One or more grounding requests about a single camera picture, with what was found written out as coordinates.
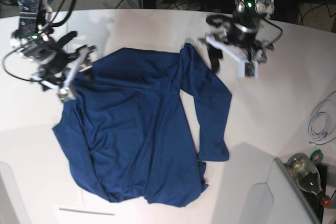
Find black mat under bottle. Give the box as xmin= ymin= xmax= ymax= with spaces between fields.
xmin=301 ymin=163 xmax=329 ymax=221

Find coiled white cable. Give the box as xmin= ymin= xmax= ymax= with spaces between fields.
xmin=307 ymin=98 xmax=336 ymax=145

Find dark blue t-shirt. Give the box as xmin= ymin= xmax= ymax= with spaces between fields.
xmin=53 ymin=43 xmax=232 ymax=207

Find green tape roll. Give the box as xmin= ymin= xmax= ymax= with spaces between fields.
xmin=310 ymin=149 xmax=323 ymax=164

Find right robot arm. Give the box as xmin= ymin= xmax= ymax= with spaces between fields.
xmin=10 ymin=0 xmax=77 ymax=84

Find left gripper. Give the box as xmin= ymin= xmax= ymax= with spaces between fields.
xmin=208 ymin=19 xmax=262 ymax=73

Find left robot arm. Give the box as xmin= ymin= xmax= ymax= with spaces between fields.
xmin=205 ymin=0 xmax=281 ymax=78

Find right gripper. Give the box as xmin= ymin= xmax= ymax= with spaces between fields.
xmin=32 ymin=31 xmax=79 ymax=82

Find clear glass bottle red cap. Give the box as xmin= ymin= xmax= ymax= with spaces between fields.
xmin=287 ymin=153 xmax=331 ymax=208

